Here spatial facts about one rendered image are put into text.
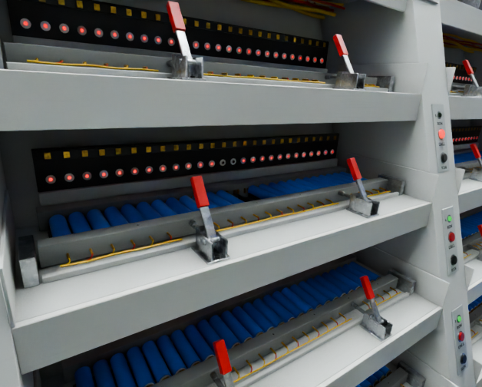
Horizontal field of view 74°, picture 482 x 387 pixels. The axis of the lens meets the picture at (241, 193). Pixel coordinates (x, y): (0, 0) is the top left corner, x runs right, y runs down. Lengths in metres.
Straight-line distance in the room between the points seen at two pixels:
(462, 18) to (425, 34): 0.18
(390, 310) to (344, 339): 0.12
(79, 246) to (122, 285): 0.07
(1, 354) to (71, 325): 0.05
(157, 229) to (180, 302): 0.09
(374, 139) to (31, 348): 0.62
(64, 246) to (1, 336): 0.10
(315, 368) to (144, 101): 0.40
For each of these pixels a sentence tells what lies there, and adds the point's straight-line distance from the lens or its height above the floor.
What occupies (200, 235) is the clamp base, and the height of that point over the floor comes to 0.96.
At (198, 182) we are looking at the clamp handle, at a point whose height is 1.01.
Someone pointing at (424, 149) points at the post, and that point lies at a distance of 0.65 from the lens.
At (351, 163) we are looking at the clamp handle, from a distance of 0.52.
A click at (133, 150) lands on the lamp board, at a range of 0.46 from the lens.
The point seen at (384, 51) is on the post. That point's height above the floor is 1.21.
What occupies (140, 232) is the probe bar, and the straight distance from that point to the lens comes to 0.37.
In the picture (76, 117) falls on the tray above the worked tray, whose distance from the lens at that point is 0.31.
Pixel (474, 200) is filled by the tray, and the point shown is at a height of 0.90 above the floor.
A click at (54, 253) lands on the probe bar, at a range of 0.36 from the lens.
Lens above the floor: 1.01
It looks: 3 degrees down
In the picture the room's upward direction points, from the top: 7 degrees counter-clockwise
